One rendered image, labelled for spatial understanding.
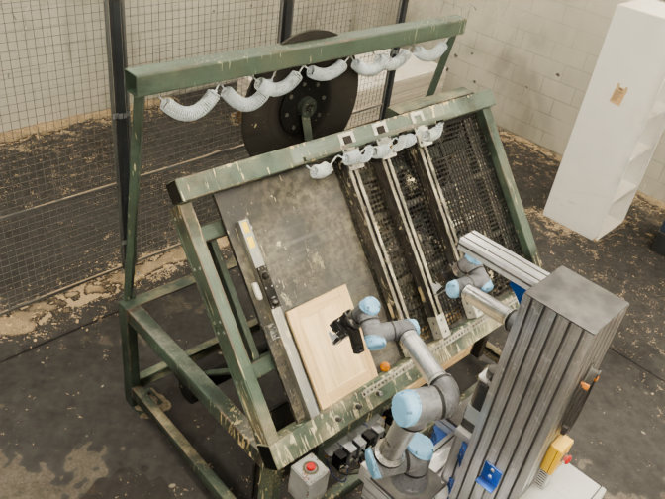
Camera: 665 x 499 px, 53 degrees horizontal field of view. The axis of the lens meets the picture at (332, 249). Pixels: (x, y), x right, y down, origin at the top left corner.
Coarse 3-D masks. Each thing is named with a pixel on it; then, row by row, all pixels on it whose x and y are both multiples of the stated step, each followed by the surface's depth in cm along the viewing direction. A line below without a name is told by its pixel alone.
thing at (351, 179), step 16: (368, 144) 323; (336, 160) 340; (368, 160) 328; (352, 176) 337; (352, 192) 339; (352, 208) 342; (368, 208) 340; (368, 224) 338; (368, 240) 341; (384, 256) 342; (384, 272) 340; (384, 288) 344; (400, 304) 345
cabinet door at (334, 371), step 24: (336, 288) 327; (288, 312) 309; (312, 312) 317; (336, 312) 326; (312, 336) 315; (312, 360) 313; (336, 360) 321; (360, 360) 330; (312, 384) 312; (336, 384) 319; (360, 384) 327
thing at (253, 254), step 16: (240, 224) 298; (240, 240) 302; (256, 256) 301; (256, 272) 300; (272, 320) 303; (288, 336) 304; (288, 352) 303; (288, 368) 306; (304, 384) 306; (304, 400) 305
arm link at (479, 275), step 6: (474, 270) 298; (480, 270) 297; (474, 276) 295; (480, 276) 296; (486, 276) 297; (474, 282) 293; (480, 282) 294; (486, 282) 295; (480, 288) 296; (486, 288) 295; (492, 288) 297
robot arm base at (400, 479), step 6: (402, 474) 262; (408, 474) 259; (426, 474) 262; (396, 480) 264; (402, 480) 262; (408, 480) 261; (414, 480) 260; (420, 480) 261; (426, 480) 263; (396, 486) 264; (402, 486) 262; (408, 486) 261; (414, 486) 262; (420, 486) 262; (426, 486) 264; (402, 492) 263; (408, 492) 262; (414, 492) 262; (420, 492) 263
